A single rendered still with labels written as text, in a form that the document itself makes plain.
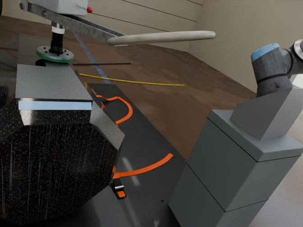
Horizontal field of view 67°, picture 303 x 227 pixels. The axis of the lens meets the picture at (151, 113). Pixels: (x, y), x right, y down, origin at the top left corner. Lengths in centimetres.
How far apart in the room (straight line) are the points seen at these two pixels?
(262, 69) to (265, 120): 28
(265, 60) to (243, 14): 551
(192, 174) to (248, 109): 57
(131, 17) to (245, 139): 605
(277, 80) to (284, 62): 11
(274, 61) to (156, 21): 614
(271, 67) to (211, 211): 87
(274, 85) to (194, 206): 88
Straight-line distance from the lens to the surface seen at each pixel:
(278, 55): 138
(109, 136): 124
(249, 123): 131
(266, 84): 133
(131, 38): 90
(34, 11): 158
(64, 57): 149
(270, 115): 125
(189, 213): 166
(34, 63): 149
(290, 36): 592
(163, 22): 742
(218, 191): 142
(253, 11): 666
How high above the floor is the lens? 133
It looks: 26 degrees down
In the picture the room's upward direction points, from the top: 18 degrees clockwise
